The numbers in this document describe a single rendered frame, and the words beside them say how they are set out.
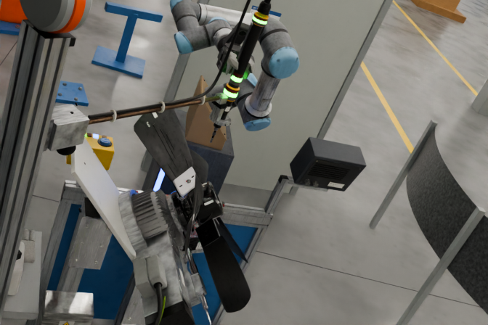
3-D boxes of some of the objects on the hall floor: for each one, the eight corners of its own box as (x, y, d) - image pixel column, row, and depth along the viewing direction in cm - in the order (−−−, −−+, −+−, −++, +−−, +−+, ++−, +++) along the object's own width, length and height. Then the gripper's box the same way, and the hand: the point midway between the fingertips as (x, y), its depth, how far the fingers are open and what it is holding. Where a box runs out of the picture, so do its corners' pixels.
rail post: (23, 336, 272) (61, 202, 236) (24, 328, 275) (61, 195, 239) (33, 336, 274) (71, 203, 238) (33, 329, 277) (71, 196, 241)
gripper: (237, 62, 201) (254, 93, 184) (205, 54, 197) (219, 85, 180) (247, 38, 197) (264, 68, 180) (214, 30, 193) (229, 59, 176)
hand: (244, 66), depth 180 cm, fingers closed on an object, 4 cm apart
